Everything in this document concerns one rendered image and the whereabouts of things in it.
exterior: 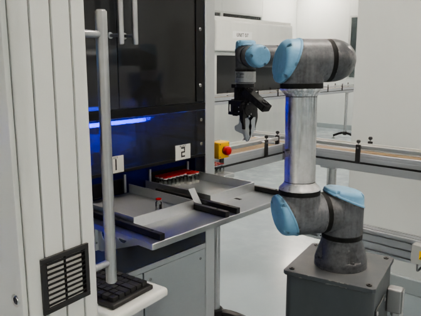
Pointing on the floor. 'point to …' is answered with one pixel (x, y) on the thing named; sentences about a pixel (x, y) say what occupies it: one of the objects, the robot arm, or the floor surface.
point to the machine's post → (203, 165)
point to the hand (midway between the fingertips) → (249, 138)
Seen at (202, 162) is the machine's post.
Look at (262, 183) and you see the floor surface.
